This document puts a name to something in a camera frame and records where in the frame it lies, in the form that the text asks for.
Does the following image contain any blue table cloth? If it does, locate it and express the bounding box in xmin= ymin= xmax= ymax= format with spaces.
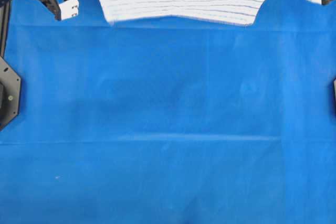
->
xmin=1 ymin=0 xmax=335 ymax=223

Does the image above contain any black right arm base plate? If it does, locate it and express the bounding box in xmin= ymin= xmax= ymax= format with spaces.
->
xmin=332 ymin=78 xmax=336 ymax=114

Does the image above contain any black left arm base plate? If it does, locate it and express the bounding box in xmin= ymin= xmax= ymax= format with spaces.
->
xmin=1 ymin=57 xmax=21 ymax=131

